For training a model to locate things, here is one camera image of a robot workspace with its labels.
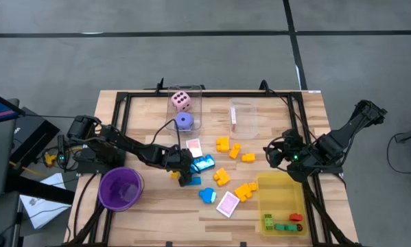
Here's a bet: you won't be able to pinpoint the tall clear plastic container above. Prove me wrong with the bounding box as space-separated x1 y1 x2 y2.
166 84 204 134

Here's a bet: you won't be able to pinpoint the white paper sheets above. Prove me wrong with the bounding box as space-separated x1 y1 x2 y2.
19 172 72 230

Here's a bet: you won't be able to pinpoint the red-backed card deck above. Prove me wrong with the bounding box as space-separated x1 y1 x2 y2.
185 138 204 159

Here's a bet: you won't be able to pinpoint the purple foam dice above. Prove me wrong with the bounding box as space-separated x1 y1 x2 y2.
174 112 195 132

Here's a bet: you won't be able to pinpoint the pink foam dice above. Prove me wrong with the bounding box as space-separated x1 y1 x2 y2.
170 91 192 113

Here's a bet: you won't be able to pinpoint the black floor cable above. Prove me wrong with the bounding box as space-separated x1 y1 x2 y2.
386 132 411 176

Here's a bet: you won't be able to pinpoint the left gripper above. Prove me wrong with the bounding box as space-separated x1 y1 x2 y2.
160 145 198 188

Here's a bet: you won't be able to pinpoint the large blue toy block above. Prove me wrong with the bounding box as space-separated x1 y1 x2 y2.
187 154 216 187

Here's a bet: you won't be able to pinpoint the yellow translucent plastic bin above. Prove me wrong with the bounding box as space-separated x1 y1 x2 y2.
256 171 309 237

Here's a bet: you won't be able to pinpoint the large orange-yellow toy block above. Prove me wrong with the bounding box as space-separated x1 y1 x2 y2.
233 183 253 203

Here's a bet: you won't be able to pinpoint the pink-backed wrapped card deck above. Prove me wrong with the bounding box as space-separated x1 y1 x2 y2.
215 191 241 219

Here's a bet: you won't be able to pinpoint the frosted clear plastic bin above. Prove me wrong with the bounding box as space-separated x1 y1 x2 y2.
228 98 260 141

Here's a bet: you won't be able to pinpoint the black equipment case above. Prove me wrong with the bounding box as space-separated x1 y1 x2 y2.
11 106 61 165

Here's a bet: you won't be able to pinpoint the purple plastic bucket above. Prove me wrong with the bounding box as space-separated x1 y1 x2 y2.
97 167 145 213

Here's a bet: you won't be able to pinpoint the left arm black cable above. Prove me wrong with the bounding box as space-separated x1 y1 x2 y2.
149 118 183 154

